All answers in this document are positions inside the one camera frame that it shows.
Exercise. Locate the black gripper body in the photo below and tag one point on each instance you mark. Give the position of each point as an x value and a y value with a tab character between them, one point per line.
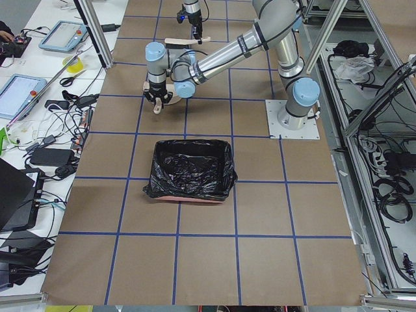
195	18
156	89

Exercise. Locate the blue teach pendant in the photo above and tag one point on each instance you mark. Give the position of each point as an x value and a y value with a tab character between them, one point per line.
17	92
64	37

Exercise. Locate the blue teach pendant far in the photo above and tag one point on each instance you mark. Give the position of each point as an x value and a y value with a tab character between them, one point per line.
64	37

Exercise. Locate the blue teach pendant near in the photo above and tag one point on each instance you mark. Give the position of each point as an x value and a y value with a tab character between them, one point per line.
17	92

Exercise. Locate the aluminium frame post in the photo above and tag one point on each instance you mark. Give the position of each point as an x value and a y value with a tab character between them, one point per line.
90	19
325	31

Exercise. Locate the yellow tape roll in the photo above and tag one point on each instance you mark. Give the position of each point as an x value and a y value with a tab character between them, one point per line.
75	65

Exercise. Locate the black laptop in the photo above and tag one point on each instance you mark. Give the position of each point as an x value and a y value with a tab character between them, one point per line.
20	192

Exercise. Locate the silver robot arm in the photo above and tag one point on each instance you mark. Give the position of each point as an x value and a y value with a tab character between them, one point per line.
191	10
174	70

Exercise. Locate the black handled scissors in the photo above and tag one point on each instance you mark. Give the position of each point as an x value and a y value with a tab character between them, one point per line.
68	81

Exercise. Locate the bin with black bag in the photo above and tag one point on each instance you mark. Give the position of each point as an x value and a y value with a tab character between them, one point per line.
197	170

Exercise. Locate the aluminium frame post left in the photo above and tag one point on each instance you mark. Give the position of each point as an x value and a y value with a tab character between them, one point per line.
90	19

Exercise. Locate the white crumpled cloth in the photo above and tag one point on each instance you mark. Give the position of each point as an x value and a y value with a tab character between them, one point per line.
355	69

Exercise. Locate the white hand brush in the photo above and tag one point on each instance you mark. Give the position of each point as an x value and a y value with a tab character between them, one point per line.
178	43

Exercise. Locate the black power adapter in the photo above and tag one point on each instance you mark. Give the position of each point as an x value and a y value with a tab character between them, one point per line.
52	157

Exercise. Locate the aluminium frame post right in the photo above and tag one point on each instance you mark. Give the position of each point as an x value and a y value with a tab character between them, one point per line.
325	31

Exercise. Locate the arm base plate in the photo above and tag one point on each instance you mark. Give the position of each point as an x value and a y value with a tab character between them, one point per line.
281	125

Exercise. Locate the beige plastic dustpan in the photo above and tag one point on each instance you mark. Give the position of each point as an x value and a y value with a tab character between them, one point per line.
158	106

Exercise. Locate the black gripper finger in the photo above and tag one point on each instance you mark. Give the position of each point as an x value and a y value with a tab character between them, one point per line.
150	98
197	33
166	99

